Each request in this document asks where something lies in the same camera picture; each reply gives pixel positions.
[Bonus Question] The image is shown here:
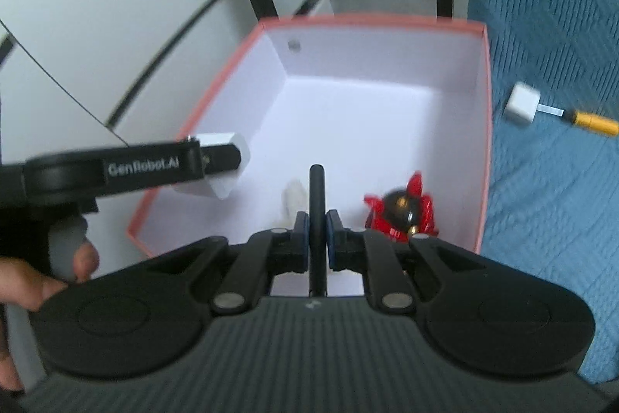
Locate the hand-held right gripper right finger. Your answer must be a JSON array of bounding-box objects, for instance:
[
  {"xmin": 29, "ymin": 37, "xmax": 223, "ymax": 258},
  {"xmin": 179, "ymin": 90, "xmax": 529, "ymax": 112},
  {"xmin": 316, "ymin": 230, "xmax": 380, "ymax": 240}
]
[{"xmin": 326, "ymin": 209, "xmax": 489, "ymax": 315}]

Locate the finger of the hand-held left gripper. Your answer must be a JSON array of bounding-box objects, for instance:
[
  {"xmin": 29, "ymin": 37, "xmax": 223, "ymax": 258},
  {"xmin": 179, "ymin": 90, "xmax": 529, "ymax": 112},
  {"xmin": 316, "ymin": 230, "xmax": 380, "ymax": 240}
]
[{"xmin": 200, "ymin": 143, "xmax": 243, "ymax": 178}]

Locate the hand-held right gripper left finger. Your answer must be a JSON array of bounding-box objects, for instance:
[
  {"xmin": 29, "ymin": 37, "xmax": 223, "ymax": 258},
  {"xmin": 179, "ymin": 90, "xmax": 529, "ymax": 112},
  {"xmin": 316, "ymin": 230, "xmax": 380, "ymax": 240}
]
[{"xmin": 145, "ymin": 211, "xmax": 310, "ymax": 315}]

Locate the white charger plug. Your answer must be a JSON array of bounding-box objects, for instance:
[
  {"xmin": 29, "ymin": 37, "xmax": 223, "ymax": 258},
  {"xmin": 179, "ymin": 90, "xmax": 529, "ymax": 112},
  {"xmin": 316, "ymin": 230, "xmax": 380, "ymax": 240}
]
[
  {"xmin": 171, "ymin": 131, "xmax": 251, "ymax": 201},
  {"xmin": 503, "ymin": 82, "xmax": 540, "ymax": 129}
]

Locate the black pen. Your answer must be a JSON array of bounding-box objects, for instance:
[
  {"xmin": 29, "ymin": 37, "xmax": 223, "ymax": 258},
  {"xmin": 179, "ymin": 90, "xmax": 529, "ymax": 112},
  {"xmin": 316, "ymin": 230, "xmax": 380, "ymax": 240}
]
[{"xmin": 308, "ymin": 164, "xmax": 328, "ymax": 298}]

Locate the red and black toy figure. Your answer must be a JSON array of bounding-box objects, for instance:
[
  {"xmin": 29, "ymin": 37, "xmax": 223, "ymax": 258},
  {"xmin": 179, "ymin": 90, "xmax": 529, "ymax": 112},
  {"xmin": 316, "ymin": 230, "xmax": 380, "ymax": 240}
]
[{"xmin": 364, "ymin": 171, "xmax": 441, "ymax": 244}]

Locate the pink cardboard box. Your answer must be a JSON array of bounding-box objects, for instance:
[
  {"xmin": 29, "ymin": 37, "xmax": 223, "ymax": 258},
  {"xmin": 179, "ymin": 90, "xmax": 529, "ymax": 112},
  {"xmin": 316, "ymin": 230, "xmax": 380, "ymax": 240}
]
[{"xmin": 127, "ymin": 14, "xmax": 493, "ymax": 298}]

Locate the person's left hand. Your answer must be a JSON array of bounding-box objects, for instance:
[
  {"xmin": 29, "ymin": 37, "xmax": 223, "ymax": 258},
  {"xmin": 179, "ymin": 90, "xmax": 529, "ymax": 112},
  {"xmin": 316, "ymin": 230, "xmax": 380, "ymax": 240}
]
[{"xmin": 0, "ymin": 241, "xmax": 101, "ymax": 392}]

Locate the blue quilted chair cover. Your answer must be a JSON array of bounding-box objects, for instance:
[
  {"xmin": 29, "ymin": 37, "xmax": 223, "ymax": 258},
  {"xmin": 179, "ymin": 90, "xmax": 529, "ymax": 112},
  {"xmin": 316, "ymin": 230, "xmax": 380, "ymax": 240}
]
[{"xmin": 457, "ymin": 0, "xmax": 619, "ymax": 387}]

